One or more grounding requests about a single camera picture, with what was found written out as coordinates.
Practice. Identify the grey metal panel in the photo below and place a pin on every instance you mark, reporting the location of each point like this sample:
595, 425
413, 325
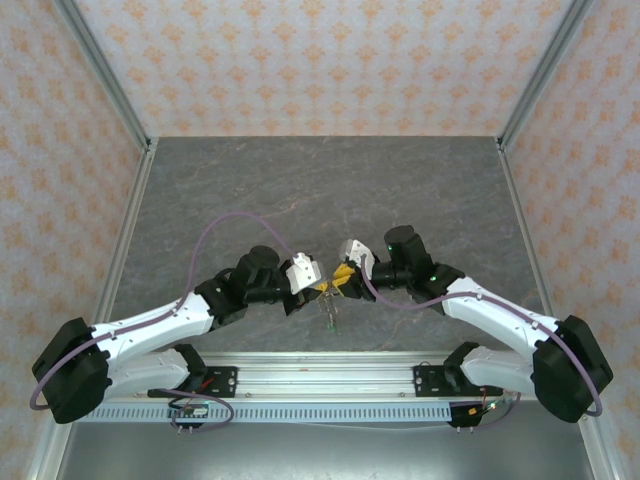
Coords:
325, 455

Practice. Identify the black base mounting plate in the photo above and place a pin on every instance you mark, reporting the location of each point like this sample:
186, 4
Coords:
425, 385
222, 382

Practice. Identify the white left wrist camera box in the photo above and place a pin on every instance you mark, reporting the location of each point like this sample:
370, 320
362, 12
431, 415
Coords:
302, 275

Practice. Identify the aluminium frame post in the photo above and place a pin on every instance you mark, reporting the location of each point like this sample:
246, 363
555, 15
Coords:
542, 75
105, 75

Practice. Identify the aluminium mounting rail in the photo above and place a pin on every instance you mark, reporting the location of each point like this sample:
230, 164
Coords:
325, 382

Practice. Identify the aluminium table side rail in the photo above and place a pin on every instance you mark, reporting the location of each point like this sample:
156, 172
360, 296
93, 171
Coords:
522, 220
130, 220

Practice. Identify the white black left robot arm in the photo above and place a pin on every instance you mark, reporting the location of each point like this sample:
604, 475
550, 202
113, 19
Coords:
155, 330

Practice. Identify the small circuit board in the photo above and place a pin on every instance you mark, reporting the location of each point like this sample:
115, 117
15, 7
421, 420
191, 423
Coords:
475, 411
192, 411

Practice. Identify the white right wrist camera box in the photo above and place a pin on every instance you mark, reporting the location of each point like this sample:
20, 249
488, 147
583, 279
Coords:
357, 250

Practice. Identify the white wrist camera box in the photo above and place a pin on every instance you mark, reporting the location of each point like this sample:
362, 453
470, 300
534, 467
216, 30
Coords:
357, 250
302, 275

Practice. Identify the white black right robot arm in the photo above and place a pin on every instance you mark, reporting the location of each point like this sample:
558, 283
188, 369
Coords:
500, 320

